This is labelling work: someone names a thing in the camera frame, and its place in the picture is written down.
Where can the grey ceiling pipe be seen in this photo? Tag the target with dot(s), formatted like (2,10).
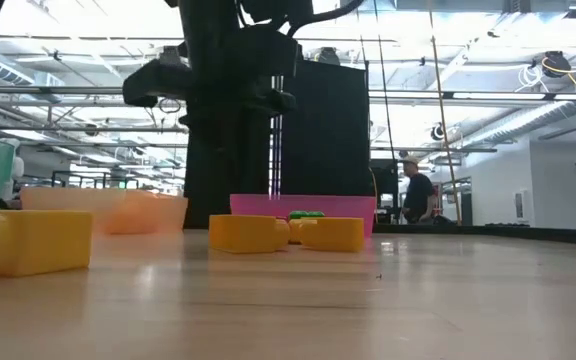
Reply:
(68,129)
(68,90)

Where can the person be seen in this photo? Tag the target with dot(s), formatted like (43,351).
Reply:
(418,192)

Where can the red translucent plastic bin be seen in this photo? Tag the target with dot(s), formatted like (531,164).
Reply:
(268,205)

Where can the yellow building block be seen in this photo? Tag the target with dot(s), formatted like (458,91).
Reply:
(28,242)
(333,235)
(243,234)

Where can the orange translucent plastic bin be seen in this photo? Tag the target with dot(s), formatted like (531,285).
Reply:
(68,205)

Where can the white wall box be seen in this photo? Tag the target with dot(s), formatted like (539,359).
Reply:
(523,206)

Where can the white robot figure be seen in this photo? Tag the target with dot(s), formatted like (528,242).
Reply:
(18,167)

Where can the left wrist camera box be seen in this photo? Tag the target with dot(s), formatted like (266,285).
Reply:
(153,82)

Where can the small green building block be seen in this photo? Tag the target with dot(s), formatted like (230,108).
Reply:
(307,214)

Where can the black metal rack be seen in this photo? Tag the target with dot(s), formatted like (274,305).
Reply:
(93,173)

